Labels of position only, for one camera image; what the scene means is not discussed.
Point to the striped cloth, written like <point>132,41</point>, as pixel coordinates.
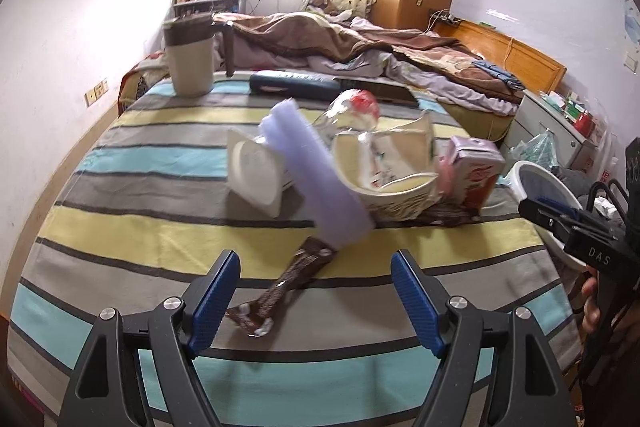
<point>150,217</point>

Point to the brown blanket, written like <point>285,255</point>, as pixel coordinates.
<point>310,37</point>

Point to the blue cloth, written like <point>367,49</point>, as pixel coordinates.
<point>497,72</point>

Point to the crushed beige noodle bowl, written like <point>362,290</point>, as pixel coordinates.
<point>395,192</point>

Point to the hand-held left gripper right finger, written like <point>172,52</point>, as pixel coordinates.
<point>415,302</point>

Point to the clear bottle red label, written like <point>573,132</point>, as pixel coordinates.
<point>357,104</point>

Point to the dark blue pencil case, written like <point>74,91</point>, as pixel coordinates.
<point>290,82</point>

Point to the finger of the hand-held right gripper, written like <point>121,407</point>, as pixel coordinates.
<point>542,214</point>
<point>562,205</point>

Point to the white power strip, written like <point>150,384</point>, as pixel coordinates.
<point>445,18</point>

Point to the white yogurt cup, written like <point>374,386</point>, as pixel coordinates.
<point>255,172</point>

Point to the beige lidded mug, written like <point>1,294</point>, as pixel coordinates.
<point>190,62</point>

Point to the lilac bed sheet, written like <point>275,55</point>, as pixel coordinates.
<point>435,82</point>

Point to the pink milk carton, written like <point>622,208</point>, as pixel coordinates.
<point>475,167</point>

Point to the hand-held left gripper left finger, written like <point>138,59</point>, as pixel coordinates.
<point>215,302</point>

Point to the green and white boxes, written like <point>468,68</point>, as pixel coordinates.
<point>562,103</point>

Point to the clear green plastic bag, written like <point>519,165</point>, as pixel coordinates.
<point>535,149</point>

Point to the red tin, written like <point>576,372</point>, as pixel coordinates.
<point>583,123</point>

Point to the cluttered wall shelf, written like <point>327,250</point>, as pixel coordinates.
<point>210,4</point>

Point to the person's right hand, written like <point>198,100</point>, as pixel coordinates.
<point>590,307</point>

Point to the white bag red print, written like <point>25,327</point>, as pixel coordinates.
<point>607,157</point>

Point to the white wall switch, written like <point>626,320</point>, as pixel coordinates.
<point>631,64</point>

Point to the dark post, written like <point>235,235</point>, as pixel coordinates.
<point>229,52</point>

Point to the white trash bin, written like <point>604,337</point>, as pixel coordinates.
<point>537,179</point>

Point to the wooden bed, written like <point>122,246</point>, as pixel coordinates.
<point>520,52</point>

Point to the brown snack wrapper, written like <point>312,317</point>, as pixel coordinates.
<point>295,272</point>

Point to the black tablet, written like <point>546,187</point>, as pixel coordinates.
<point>380,89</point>

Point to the wall outlet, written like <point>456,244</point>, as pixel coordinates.
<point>96,93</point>

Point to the white nightstand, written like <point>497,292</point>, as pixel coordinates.
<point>545,127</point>

